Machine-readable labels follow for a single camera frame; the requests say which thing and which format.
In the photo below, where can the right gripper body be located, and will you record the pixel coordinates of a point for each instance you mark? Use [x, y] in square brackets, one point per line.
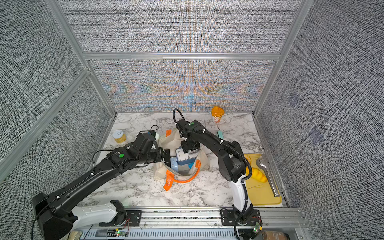
[186, 146]

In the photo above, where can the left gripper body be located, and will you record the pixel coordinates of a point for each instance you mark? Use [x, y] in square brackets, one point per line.
[157, 155]

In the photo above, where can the cream canvas bag orange handles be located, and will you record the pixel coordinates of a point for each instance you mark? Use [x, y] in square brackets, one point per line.
[172, 141]

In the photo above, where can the mint green cube clock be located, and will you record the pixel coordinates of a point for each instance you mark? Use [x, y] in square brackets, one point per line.
[220, 134]

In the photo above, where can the light blue round alarm clock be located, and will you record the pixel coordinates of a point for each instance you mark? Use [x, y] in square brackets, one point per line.
[174, 164]

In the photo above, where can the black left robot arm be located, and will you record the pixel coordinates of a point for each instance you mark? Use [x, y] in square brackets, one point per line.
[55, 212]

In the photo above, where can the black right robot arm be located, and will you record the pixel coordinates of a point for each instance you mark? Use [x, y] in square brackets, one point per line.
[233, 165]

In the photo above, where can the large blue rectangular alarm clock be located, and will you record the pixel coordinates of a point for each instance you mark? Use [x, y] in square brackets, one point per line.
[186, 158]

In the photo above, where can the yellow can white lid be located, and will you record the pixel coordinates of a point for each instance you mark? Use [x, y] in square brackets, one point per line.
[119, 136]

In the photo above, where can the orange lid drink cup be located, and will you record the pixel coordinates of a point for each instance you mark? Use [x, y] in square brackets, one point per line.
[217, 114]

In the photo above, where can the toy yellow bread loaf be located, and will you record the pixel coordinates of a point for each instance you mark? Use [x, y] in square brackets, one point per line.
[259, 175]

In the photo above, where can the metal tongs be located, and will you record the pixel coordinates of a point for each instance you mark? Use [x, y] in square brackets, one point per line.
[264, 165]

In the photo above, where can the yellow cutting board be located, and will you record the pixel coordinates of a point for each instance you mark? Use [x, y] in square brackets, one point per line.
[260, 194]

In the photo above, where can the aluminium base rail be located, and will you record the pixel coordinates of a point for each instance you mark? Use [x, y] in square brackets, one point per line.
[103, 223]

